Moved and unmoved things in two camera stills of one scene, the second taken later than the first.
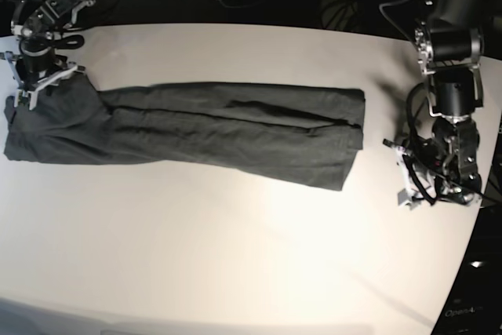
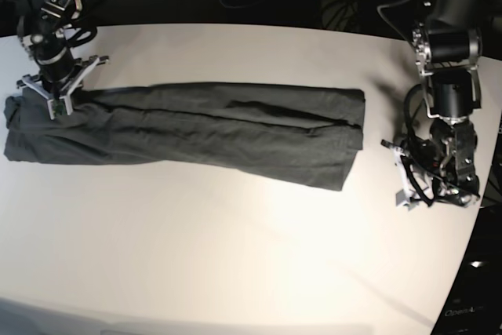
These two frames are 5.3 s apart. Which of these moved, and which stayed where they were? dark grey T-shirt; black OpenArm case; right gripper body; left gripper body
Moved: right gripper body
Stayed: dark grey T-shirt; black OpenArm case; left gripper body
